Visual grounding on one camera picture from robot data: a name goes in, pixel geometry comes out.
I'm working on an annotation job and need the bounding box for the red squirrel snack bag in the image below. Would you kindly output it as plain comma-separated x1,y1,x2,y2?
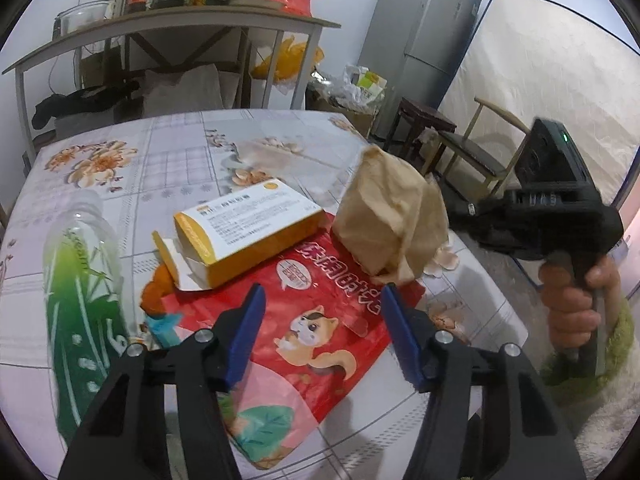
142,211,426,470

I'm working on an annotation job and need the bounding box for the brown paper bag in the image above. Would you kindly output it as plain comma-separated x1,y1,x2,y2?
331,145,449,285

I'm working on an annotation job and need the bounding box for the yellow white medicine box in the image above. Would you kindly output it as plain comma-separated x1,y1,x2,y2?
152,179,326,292

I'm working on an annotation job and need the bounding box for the right hand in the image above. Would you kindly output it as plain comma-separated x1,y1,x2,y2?
538,256,624,351

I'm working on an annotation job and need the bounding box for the wooden chair black seat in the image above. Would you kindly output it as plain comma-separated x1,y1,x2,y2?
421,96,530,198

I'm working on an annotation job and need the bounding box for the white mattress blue trim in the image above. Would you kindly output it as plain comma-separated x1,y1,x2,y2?
439,0,639,202

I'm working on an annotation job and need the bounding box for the green label plastic bottle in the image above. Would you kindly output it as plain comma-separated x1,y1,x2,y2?
42,190,129,444

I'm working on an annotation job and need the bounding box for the dark wooden stool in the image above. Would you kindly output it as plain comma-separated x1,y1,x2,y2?
383,98,457,159

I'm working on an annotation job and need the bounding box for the floral tablecloth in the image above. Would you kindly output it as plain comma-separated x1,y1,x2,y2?
1,110,528,479

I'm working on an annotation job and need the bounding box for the brown cardboard box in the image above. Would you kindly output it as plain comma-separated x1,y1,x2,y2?
306,92,375,139

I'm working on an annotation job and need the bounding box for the grey refrigerator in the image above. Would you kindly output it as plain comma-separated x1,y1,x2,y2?
358,0,482,138

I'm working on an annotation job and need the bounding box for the orange plastic bag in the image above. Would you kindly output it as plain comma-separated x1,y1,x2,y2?
250,36,307,84

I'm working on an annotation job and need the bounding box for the grey metal frame table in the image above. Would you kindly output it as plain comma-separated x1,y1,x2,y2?
4,6,341,162

